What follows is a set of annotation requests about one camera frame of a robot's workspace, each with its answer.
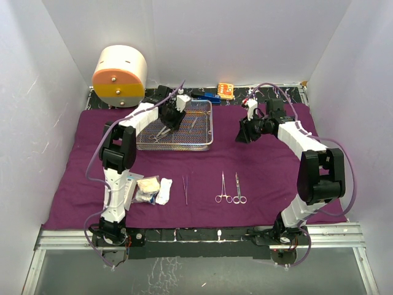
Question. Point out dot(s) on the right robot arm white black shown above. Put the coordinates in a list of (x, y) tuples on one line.
[(321, 177)]

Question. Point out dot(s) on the metal forceps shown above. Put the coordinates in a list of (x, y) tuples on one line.
[(158, 137), (223, 195)]

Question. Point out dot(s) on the metal surgical scissors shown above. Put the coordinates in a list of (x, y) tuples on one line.
[(239, 198)]

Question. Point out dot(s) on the purple cloth wrap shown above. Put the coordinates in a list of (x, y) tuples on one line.
[(267, 171)]

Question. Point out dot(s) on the small blue white packet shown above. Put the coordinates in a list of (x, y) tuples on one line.
[(145, 197)]

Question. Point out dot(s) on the beige bandage roll packet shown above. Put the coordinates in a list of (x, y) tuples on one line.
[(149, 185)]

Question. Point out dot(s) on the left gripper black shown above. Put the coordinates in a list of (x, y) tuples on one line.
[(174, 125)]

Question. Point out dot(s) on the round white drawer box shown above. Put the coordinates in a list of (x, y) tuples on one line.
[(119, 79)]

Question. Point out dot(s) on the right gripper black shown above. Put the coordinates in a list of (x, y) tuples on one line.
[(245, 134)]

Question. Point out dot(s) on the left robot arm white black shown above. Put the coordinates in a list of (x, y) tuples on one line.
[(118, 153)]

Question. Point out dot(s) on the black base frame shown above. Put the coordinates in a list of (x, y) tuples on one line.
[(234, 242)]

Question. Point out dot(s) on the blue black stapler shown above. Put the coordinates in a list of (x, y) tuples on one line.
[(201, 95)]

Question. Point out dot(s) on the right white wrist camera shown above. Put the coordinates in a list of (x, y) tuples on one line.
[(250, 105)]

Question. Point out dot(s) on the orange small box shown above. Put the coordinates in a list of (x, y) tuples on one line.
[(225, 91)]

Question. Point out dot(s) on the thin metal tweezers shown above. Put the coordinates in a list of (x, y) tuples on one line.
[(185, 186)]

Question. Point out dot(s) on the wire mesh metal tray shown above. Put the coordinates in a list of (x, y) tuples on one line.
[(199, 139)]

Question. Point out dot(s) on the wide metal tweezers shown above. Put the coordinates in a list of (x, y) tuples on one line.
[(192, 125)]

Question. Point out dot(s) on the white gauze packet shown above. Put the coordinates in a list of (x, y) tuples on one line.
[(130, 187)]

